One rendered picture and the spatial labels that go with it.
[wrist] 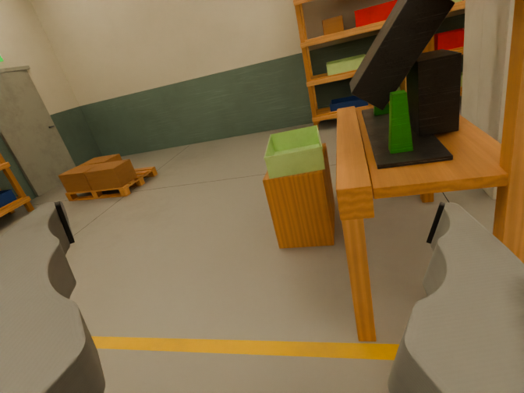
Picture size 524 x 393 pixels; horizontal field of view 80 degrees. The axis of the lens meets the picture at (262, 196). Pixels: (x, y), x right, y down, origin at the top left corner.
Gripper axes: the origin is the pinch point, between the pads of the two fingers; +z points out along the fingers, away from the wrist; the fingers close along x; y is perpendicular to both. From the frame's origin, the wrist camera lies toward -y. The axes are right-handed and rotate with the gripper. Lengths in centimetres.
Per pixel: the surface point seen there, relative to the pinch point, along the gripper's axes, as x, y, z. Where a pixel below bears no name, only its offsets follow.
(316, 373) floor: 29, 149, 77
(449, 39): 273, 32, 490
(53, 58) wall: -417, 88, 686
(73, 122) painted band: -394, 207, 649
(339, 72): 129, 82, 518
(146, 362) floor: -65, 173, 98
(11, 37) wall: -442, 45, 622
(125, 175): -197, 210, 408
